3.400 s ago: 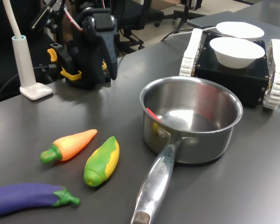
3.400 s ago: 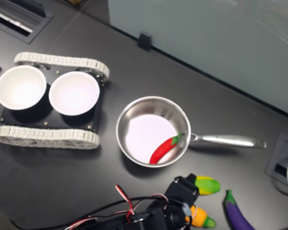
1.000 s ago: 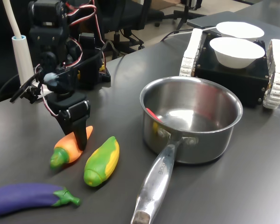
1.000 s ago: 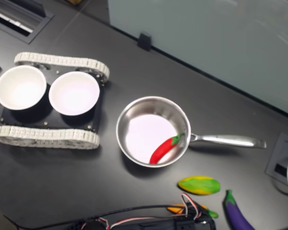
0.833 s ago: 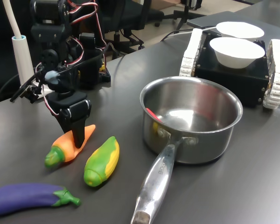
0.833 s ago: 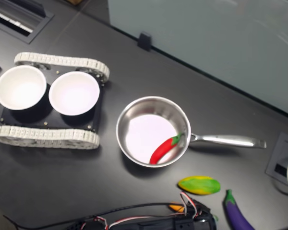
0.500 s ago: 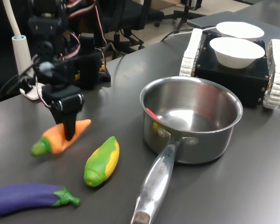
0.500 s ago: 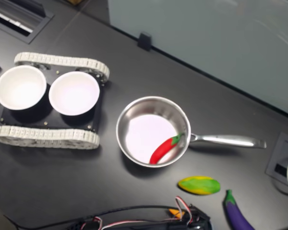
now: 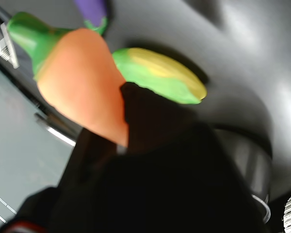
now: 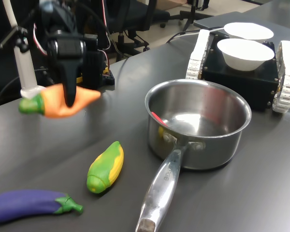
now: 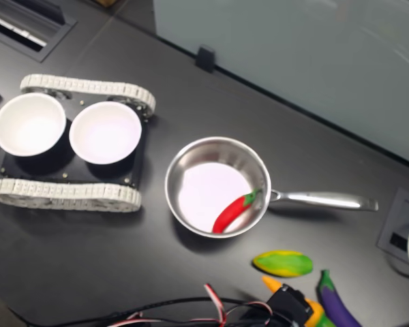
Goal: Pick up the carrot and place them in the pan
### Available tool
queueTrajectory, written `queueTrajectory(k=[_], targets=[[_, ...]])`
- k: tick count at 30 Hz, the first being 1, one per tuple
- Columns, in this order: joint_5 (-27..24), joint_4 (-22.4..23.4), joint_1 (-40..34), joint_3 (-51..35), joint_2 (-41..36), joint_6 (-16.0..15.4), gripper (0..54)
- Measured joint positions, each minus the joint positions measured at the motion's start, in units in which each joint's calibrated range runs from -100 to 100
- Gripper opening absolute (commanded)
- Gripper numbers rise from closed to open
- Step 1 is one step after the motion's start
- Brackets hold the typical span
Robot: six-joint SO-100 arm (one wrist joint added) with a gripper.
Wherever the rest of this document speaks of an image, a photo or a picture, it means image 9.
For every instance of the orange toy carrot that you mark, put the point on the orange toy carrot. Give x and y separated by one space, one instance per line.
82 82

